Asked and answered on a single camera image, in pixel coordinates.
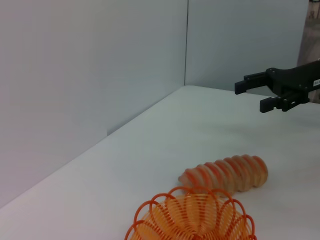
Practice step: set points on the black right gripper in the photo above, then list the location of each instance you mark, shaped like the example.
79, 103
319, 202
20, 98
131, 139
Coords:
295, 77

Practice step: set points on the orange striped bread loaf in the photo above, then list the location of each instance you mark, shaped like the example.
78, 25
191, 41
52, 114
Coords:
225, 175

